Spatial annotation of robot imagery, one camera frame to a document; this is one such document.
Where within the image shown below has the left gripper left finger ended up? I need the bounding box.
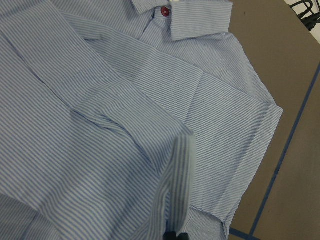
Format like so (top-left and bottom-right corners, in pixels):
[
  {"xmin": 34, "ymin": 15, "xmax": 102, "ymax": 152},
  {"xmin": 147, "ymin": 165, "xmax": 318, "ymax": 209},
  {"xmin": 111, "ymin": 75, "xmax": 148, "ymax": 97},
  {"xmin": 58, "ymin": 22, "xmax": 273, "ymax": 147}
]
[{"xmin": 163, "ymin": 231, "xmax": 177, "ymax": 240}]

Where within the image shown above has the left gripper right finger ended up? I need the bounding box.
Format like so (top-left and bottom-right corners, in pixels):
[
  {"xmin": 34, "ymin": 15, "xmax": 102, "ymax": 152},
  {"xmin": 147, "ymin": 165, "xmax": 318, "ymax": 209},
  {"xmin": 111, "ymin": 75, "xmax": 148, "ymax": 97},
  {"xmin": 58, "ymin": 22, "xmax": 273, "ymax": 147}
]
[{"xmin": 177, "ymin": 232, "xmax": 189, "ymax": 240}]

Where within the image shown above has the black power adapter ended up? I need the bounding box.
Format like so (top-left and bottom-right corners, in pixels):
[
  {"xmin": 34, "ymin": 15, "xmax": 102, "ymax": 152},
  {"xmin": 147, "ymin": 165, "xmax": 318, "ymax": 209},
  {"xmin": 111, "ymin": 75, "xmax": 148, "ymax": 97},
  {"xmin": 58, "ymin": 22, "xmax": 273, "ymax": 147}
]
[{"xmin": 289, "ymin": 0, "xmax": 320, "ymax": 32}]

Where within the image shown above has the blue striped button shirt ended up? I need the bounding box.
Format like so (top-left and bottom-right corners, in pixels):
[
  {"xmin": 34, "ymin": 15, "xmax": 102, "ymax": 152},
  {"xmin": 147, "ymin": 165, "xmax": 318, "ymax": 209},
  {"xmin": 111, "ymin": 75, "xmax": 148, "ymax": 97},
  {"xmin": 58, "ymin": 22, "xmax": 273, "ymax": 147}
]
[{"xmin": 0, "ymin": 0, "xmax": 283, "ymax": 240}]

